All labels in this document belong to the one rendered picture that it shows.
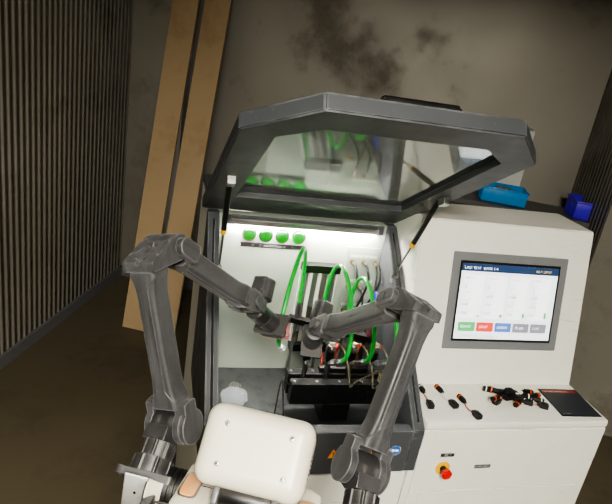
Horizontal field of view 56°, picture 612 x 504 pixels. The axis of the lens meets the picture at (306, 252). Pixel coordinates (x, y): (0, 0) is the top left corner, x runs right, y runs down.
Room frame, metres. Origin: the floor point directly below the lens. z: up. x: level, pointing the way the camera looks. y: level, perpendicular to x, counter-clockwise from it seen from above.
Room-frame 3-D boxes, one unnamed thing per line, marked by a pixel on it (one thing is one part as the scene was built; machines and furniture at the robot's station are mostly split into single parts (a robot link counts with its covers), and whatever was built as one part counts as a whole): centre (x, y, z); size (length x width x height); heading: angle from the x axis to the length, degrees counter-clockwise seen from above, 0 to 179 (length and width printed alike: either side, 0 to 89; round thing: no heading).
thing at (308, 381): (1.75, -0.18, 0.91); 0.34 x 0.10 x 0.15; 106
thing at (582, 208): (3.59, -1.75, 1.33); 0.34 x 0.24 x 0.11; 84
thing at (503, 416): (1.77, -0.78, 0.96); 0.70 x 0.22 x 0.03; 106
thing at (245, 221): (1.97, 0.01, 1.43); 0.54 x 0.03 x 0.02; 106
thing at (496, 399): (1.78, -0.81, 1.01); 0.23 x 0.11 x 0.06; 106
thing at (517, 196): (3.65, -1.17, 1.32); 0.29 x 0.20 x 0.09; 84
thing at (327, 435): (1.49, -0.13, 0.87); 0.62 x 0.04 x 0.16; 106
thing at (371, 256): (2.03, -0.22, 1.20); 0.13 x 0.03 x 0.31; 106
